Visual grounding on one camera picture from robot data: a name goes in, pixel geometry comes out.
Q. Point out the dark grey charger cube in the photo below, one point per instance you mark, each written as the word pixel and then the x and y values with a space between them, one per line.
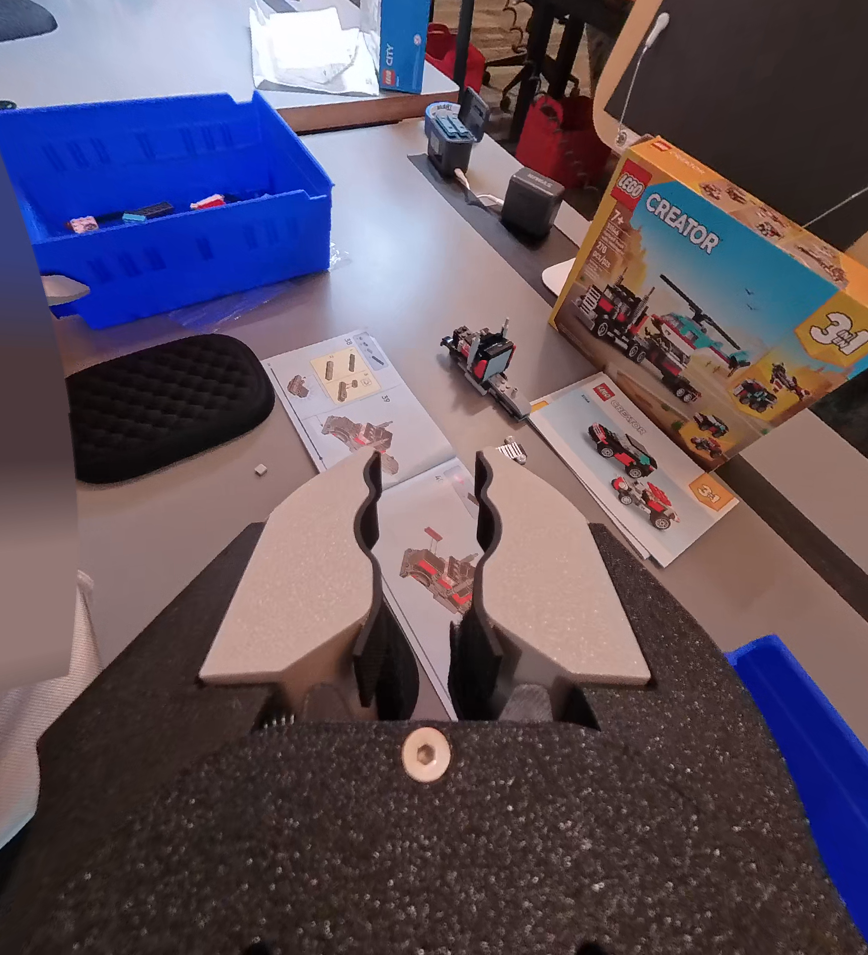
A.
pixel 531 201

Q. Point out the lego instruction booklet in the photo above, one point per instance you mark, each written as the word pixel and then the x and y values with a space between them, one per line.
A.
pixel 307 418
pixel 672 522

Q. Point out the pile of large lego pieces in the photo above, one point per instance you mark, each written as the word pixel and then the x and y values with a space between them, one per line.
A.
pixel 149 211

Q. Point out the white paper bags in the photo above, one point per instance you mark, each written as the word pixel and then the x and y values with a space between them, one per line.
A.
pixel 307 52

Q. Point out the black quilted pad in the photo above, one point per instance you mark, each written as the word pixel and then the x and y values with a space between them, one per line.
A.
pixel 1 19
pixel 165 403

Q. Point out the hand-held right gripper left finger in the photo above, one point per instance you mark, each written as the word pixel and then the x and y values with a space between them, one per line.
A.
pixel 300 589

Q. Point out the white panel stand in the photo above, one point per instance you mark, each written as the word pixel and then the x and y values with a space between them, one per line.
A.
pixel 559 277

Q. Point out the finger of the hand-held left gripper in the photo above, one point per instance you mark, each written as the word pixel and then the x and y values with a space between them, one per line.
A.
pixel 68 288

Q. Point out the small grey lego sub-assembly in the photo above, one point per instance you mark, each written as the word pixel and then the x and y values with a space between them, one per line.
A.
pixel 513 451

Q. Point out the black battery charging case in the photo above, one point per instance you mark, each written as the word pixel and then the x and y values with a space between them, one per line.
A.
pixel 449 149

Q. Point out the blue lego set box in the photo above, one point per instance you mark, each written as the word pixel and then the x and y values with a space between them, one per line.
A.
pixel 404 45

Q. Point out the red bag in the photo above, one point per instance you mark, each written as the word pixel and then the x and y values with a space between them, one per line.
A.
pixel 453 56
pixel 561 142

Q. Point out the yellow lego set box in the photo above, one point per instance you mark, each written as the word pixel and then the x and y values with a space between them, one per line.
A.
pixel 740 283

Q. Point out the black and red lego truck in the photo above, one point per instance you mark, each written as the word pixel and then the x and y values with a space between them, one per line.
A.
pixel 490 358

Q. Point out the blue plastic bin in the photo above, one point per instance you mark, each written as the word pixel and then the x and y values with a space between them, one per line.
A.
pixel 180 268
pixel 837 761

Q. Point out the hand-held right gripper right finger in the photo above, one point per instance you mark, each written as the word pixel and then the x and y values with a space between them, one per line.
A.
pixel 561 597

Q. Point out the closed lego instruction booklet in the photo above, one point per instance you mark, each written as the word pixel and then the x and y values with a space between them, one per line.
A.
pixel 672 522

